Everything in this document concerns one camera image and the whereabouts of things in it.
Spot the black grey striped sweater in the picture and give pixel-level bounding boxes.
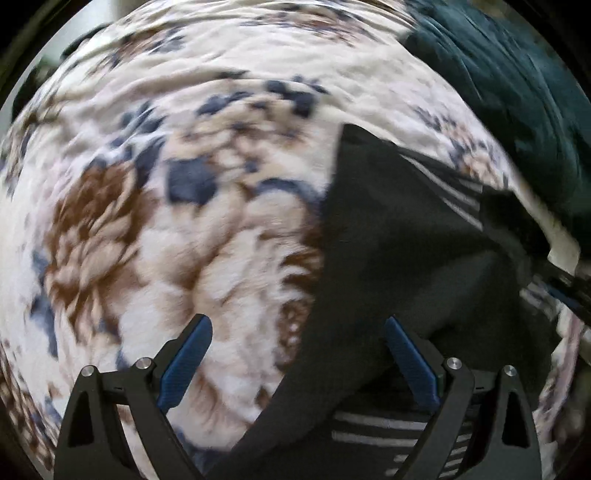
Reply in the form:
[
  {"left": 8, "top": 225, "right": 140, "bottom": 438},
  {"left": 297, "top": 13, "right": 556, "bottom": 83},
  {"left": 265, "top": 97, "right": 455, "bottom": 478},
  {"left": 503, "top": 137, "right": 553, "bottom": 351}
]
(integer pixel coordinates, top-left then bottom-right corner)
[{"left": 207, "top": 123, "right": 591, "bottom": 480}]

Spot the floral fleece blanket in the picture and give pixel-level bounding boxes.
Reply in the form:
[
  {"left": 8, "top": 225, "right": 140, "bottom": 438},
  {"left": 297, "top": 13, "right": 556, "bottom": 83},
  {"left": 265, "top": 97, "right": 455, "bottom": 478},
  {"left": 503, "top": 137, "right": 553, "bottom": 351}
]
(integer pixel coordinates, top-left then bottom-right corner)
[{"left": 1, "top": 1, "right": 590, "bottom": 479}]

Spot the dark teal folded blanket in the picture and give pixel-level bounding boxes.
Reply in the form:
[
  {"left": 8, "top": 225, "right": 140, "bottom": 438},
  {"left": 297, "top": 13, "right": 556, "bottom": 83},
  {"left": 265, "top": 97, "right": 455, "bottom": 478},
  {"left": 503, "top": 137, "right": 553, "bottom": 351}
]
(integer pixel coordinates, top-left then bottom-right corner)
[{"left": 400, "top": 0, "right": 591, "bottom": 218}]

